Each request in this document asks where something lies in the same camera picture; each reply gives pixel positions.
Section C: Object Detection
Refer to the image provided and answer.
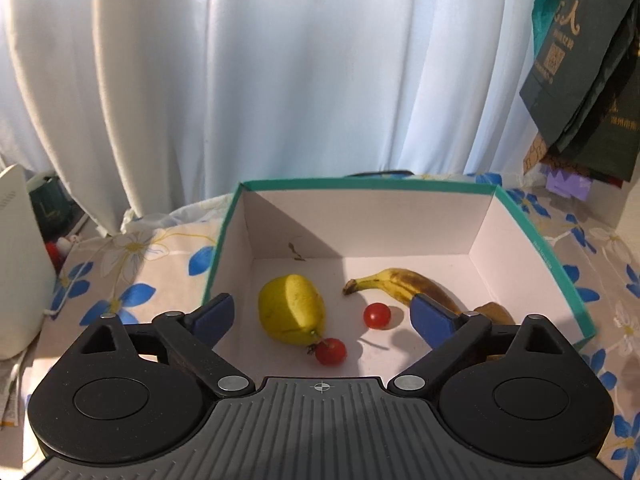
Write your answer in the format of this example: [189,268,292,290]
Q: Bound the yellow-green pear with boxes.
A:
[257,274,327,346]

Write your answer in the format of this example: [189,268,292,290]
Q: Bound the purple paper item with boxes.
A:
[545,167,594,199]

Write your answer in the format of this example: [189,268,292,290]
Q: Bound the spotted ripe banana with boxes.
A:
[342,267,463,318]

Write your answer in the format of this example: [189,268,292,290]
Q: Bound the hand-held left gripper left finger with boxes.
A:
[50,294,257,399]

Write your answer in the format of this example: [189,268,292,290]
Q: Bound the white plastic router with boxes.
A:
[0,164,57,361]

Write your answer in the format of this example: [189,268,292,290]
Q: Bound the red and white small toy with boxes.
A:
[45,236,77,267]

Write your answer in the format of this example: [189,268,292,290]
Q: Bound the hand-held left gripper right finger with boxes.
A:
[387,294,593,399]

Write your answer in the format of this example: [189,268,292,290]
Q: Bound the teal cardboard box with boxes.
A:
[200,177,599,386]

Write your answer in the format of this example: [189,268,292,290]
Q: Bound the floral tablecloth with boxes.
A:
[0,172,640,480]

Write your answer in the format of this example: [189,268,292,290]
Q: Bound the brown patterned paper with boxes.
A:
[522,134,552,175]

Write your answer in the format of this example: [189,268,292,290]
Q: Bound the white curtain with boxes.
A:
[0,0,551,236]

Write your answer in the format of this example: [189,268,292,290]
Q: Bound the teal plastic bag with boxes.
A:
[531,0,569,62]

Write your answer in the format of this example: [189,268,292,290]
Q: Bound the red cherry tomato with stem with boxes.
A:
[307,337,347,366]

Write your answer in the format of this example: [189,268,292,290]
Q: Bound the printed paper packets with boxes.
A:
[0,355,27,429]

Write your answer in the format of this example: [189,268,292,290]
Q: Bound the dark green mug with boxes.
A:
[27,172,83,233]

